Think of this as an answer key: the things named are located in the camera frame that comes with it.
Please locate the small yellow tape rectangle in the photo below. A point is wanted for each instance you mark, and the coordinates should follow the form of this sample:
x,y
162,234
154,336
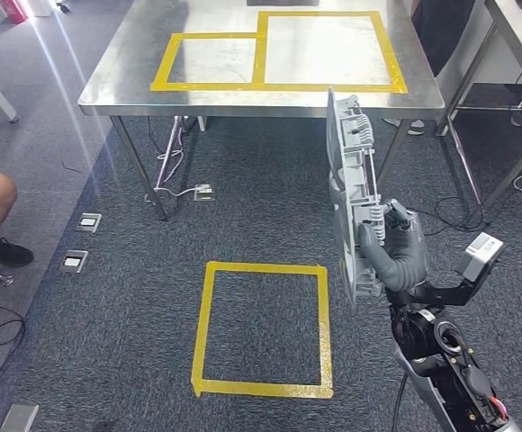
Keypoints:
x,y
162,65

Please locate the large yellow tape rectangle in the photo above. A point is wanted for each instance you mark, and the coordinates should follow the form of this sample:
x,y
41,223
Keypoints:
x,y
391,59

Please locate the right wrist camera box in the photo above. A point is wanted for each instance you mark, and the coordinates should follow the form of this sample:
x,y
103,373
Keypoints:
x,y
481,253

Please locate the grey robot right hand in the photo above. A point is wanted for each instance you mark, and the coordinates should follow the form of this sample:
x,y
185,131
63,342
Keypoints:
x,y
405,262

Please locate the yellow floor tape outline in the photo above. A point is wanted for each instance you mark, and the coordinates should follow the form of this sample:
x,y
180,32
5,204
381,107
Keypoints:
x,y
200,334

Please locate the black flat object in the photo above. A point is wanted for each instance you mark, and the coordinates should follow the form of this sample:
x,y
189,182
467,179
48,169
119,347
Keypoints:
x,y
104,426

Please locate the silver wheel hubcap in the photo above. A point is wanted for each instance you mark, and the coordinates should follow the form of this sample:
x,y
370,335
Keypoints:
x,y
347,179

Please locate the small steel table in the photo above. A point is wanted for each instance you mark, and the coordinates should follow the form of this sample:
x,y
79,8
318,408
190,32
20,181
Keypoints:
x,y
122,71

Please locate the red fire extinguisher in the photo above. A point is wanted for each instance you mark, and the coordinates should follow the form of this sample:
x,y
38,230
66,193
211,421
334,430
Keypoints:
x,y
12,11

